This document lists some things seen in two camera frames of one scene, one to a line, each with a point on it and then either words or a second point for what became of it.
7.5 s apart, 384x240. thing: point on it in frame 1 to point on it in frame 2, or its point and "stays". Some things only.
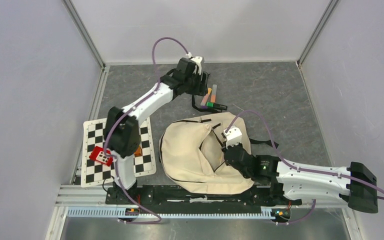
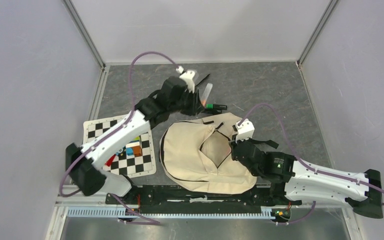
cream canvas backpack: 192,156 stays
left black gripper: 201,89 to 196,107
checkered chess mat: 94,173 stays
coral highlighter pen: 213,98 to 204,96
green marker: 212,104 stays
